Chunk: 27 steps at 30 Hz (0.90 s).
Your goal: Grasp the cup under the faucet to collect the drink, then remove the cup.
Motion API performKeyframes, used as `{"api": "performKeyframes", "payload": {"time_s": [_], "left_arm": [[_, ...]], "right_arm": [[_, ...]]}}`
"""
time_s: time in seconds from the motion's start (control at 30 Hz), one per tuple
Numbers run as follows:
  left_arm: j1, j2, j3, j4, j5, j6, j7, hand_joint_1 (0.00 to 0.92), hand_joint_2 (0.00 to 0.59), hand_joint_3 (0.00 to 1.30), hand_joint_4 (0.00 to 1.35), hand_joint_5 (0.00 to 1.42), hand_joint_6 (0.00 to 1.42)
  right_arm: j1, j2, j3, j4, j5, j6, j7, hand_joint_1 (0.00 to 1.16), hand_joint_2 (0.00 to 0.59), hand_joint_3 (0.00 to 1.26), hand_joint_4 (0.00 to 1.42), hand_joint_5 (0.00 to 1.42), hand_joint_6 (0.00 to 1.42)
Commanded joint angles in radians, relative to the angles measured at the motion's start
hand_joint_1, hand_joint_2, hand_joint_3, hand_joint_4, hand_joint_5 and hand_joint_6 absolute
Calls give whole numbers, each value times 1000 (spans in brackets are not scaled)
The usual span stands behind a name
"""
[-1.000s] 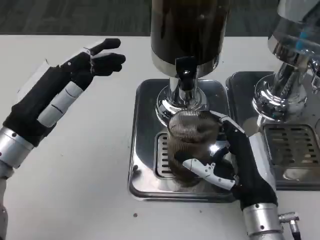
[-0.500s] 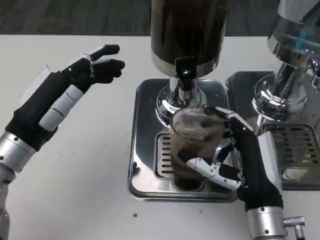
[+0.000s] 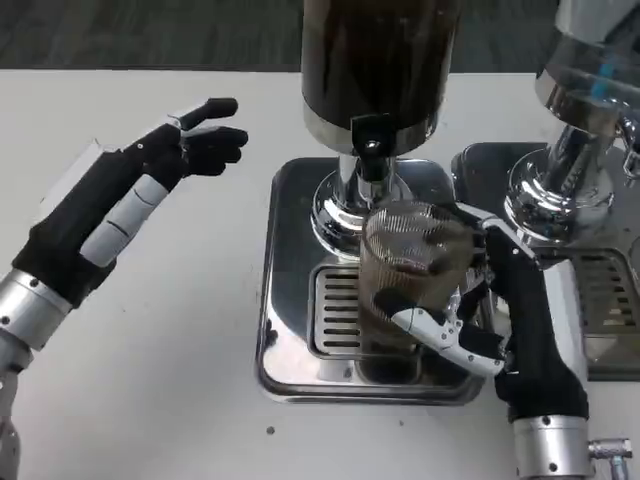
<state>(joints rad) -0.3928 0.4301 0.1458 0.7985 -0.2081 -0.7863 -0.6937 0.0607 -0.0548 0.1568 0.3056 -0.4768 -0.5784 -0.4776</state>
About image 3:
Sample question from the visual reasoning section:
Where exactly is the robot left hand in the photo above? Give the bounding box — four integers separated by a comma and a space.
10, 97, 250, 310

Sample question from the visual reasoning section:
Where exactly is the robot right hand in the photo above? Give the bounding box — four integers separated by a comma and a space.
373, 201, 590, 425

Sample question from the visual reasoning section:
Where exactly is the clear ribbed glass cup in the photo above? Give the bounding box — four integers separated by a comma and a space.
358, 202, 476, 352

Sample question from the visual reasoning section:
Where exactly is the steel drip grid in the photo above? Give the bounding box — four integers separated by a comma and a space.
569, 248, 640, 335
310, 264, 369, 357

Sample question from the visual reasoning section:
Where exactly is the steel dispenser base tray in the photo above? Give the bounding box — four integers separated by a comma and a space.
257, 157, 489, 404
449, 142, 640, 381

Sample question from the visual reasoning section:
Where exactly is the chrome dispenser tap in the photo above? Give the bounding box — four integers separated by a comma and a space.
617, 117, 640, 177

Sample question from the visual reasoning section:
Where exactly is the black dispenser tap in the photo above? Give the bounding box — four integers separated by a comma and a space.
350, 113, 392, 185

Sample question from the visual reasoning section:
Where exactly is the drink dispenser with clear tank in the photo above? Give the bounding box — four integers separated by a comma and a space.
503, 0, 640, 249

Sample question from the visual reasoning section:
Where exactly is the drink dispenser with dark tank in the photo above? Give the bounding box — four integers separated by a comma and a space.
299, 0, 464, 261

